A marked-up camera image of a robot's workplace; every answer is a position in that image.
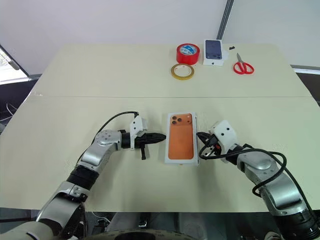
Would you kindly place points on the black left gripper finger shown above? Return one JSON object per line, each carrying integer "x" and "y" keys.
{"x": 155, "y": 140}
{"x": 156, "y": 136}

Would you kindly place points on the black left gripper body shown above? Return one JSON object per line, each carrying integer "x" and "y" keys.
{"x": 141, "y": 141}

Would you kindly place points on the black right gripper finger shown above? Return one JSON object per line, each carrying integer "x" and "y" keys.
{"x": 205, "y": 138}
{"x": 202, "y": 153}

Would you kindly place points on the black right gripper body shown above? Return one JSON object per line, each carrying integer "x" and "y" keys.
{"x": 216, "y": 147}

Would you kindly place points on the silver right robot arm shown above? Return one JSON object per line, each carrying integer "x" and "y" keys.
{"x": 257, "y": 162}

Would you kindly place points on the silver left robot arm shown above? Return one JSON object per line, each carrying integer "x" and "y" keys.
{"x": 105, "y": 140}

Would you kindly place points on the white box dark phone print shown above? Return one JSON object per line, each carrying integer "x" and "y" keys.
{"x": 213, "y": 50}

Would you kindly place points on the yellow tape roll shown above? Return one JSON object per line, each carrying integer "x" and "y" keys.
{"x": 183, "y": 78}

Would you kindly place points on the red tape roll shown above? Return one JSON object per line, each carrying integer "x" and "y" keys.
{"x": 180, "y": 57}

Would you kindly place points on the dark desk with white edge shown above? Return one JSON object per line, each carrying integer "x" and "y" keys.
{"x": 311, "y": 82}

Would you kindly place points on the black side furniture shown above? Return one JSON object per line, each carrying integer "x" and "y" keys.
{"x": 12, "y": 95}

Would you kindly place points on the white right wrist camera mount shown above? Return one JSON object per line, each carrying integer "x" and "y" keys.
{"x": 225, "y": 132}

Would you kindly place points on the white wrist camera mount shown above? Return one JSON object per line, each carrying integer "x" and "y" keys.
{"x": 225, "y": 132}
{"x": 137, "y": 123}

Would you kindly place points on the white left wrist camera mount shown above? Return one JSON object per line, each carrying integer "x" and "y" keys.
{"x": 137, "y": 123}

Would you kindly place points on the grey diagonal wall rail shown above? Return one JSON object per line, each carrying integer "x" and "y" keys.
{"x": 225, "y": 20}

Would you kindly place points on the grey window frame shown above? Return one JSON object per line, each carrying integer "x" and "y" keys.
{"x": 13, "y": 63}

